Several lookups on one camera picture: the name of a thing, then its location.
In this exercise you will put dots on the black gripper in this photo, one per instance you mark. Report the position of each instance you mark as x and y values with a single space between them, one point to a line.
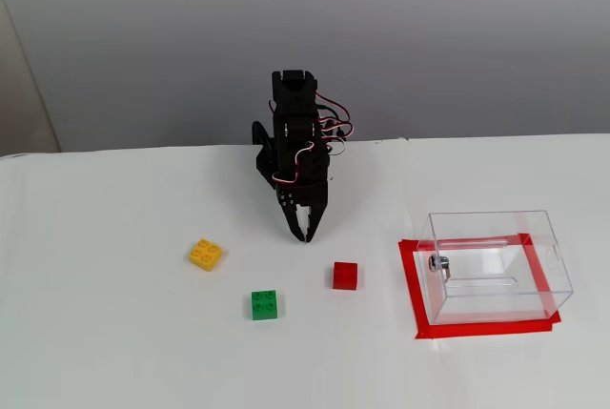
309 195

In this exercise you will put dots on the green lego brick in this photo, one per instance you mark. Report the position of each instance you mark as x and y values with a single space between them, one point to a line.
264 305

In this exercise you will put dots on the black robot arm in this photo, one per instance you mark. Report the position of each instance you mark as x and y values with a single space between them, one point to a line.
295 94

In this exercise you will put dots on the red lego brick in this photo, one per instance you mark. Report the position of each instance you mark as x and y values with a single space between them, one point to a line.
344 276

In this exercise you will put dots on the yellow lego brick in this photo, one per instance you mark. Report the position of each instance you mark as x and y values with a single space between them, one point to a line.
206 255

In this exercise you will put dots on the transparent acrylic box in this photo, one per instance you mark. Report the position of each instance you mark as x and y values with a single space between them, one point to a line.
495 304

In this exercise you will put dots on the silver cam lock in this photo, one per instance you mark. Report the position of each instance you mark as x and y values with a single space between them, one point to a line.
437 263

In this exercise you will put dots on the red tape frame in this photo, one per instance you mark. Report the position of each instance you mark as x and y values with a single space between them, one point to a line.
486 329

